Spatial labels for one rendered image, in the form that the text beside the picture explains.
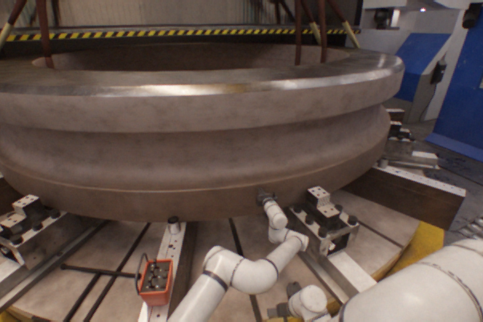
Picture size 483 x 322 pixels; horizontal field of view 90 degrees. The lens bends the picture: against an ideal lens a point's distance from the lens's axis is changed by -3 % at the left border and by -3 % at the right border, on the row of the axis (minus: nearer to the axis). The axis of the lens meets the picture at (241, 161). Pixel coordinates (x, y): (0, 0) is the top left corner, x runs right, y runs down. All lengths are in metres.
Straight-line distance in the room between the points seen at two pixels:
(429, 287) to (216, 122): 1.25
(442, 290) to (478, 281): 0.07
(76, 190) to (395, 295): 1.89
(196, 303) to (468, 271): 0.78
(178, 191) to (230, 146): 0.45
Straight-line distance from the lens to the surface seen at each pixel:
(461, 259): 0.53
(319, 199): 1.86
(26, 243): 2.22
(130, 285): 2.09
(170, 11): 4.53
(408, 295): 0.45
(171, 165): 1.75
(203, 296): 1.01
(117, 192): 1.84
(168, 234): 1.79
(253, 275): 1.02
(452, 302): 0.47
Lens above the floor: 1.89
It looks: 28 degrees down
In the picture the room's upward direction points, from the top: straight up
